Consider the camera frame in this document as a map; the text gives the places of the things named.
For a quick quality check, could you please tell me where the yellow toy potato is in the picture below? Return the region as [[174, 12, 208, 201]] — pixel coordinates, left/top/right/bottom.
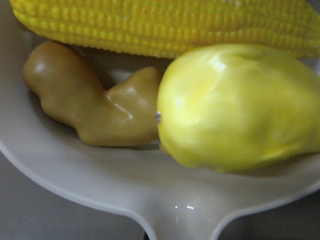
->
[[156, 44, 320, 172]]

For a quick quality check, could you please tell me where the beige plastic dustpan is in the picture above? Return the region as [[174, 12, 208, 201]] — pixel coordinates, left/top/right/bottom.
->
[[0, 0, 320, 240]]

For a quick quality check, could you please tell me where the yellow corn cob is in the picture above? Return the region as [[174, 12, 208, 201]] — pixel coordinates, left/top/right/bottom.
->
[[10, 0, 320, 59]]

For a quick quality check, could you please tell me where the tan toy ginger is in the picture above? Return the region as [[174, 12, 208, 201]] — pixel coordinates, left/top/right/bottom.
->
[[23, 41, 162, 147]]

